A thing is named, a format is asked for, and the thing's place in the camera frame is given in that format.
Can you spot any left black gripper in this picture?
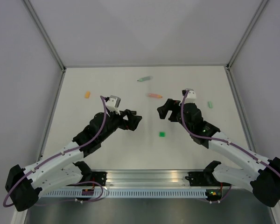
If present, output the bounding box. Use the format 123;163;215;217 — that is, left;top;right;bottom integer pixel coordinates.
99;108;142;142

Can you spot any bright green pen cap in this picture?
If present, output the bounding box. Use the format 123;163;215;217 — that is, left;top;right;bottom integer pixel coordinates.
159;132;166;137

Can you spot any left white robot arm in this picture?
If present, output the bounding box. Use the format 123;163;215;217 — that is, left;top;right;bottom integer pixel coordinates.
5;109;142;211

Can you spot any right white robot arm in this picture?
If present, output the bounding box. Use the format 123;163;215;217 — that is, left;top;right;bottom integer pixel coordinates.
157;99;280;207

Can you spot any pink pen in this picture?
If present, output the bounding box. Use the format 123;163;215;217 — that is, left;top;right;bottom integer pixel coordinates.
146;93;162;98

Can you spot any light green pen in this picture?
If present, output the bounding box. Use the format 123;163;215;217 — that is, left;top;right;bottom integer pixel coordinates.
137;76;153;82

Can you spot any light green pen cap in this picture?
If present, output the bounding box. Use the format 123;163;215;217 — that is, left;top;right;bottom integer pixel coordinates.
207;101;213;108

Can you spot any orange pen cap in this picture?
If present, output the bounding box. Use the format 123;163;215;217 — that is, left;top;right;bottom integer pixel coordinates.
84;91;91;98

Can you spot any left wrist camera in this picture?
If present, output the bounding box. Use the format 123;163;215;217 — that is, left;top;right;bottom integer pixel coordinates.
105;95;121;115

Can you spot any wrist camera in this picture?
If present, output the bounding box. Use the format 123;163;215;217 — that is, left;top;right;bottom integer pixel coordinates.
105;95;121;115
182;88;196;104

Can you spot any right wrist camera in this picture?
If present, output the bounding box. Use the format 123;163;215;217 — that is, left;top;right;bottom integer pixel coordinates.
182;88;196;104

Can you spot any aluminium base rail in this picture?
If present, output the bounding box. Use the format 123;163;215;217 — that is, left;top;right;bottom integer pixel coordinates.
67;169;234;188

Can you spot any left aluminium frame post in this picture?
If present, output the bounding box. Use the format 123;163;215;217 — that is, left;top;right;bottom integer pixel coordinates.
22;0;66;72

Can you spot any aluminium frame post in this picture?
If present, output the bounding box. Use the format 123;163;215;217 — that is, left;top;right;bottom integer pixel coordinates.
225;0;269;70
22;0;66;72

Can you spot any slotted cable duct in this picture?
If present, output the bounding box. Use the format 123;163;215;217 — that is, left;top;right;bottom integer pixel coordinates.
44;187;207;198

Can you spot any right aluminium frame post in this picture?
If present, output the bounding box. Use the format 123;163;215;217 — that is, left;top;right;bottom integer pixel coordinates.
225;0;269;70

